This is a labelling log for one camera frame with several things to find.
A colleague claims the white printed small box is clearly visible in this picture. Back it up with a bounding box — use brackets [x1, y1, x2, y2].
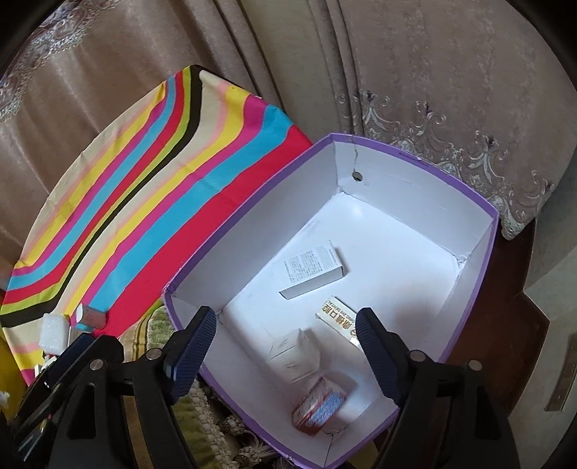
[278, 240, 349, 301]

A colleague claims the yellow leather sofa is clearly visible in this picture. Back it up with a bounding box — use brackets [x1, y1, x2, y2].
[0, 334, 28, 409]

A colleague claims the yellow white small box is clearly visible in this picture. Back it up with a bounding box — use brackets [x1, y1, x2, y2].
[316, 295, 364, 350]

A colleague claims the red blue small box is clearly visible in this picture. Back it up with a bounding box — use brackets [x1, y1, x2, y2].
[292, 376, 349, 436]

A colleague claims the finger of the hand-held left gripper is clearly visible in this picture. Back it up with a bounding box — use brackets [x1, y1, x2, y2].
[38, 333, 97, 389]
[11, 383, 73, 452]

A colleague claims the pink white small box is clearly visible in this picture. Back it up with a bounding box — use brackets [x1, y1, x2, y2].
[74, 305, 107, 332]

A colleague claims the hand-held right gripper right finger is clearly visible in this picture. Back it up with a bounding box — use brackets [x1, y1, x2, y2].
[355, 307, 519, 469]

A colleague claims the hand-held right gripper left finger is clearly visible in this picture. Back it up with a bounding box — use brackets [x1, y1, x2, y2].
[49, 306, 218, 469]

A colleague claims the purple cardboard box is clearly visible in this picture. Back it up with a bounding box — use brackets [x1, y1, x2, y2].
[162, 133, 500, 469]

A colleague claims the rainbow striped cloth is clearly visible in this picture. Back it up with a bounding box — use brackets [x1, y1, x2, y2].
[0, 64, 315, 389]

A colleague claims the green fringed mat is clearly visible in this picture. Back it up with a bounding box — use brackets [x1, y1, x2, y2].
[119, 302, 291, 469]

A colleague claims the beige embroidered curtain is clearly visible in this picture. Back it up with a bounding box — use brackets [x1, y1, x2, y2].
[0, 0, 577, 280]

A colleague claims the white tissue packet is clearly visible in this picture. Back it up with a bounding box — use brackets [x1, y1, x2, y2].
[40, 313, 70, 357]

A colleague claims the plain white carton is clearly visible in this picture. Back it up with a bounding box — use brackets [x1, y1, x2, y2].
[266, 328, 322, 384]

